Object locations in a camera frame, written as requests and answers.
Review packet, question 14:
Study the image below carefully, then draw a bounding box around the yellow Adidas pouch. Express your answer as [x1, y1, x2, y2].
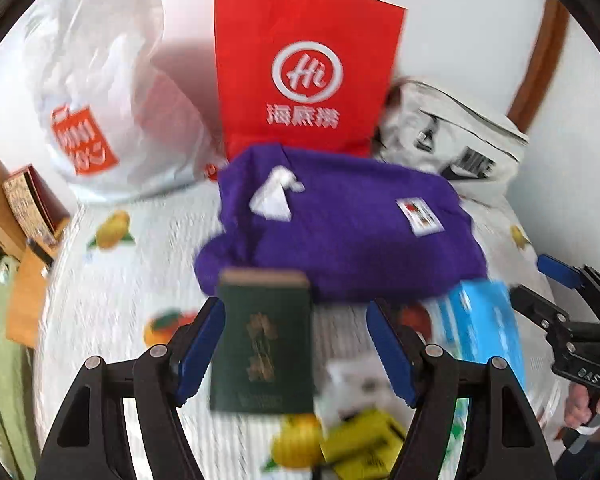
[321, 408, 406, 479]

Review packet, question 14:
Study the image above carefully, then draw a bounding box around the blue tissue pack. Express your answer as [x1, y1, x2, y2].
[424, 280, 526, 388]

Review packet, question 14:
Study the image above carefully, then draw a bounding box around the brown wooden door frame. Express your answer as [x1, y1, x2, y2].
[507, 0, 570, 132]

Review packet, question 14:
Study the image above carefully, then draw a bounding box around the beige Nike waist bag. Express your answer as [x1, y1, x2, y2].
[376, 77, 528, 206]

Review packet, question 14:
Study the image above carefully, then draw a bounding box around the white Miniso plastic bag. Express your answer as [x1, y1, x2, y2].
[24, 0, 224, 204]

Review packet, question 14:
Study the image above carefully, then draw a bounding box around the small fruit-print sachet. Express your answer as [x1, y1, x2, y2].
[396, 198, 444, 237]

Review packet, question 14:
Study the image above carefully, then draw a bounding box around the red Haidilao paper bag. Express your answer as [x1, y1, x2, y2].
[213, 0, 406, 159]

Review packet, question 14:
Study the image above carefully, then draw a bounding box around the white cloth bag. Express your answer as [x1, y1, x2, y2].
[316, 351, 413, 429]

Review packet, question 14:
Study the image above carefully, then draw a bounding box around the fruit-print tablecloth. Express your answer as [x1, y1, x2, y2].
[33, 181, 565, 479]

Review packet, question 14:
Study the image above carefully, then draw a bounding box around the dark green tea tin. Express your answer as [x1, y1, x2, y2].
[210, 268, 314, 415]

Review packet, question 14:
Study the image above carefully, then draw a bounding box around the purple towel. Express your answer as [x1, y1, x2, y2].
[194, 144, 486, 302]

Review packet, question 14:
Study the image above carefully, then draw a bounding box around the person's right hand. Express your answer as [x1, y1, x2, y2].
[564, 382, 600, 443]

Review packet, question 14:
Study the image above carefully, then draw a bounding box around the brown patterned box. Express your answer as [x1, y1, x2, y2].
[2, 165, 69, 247]

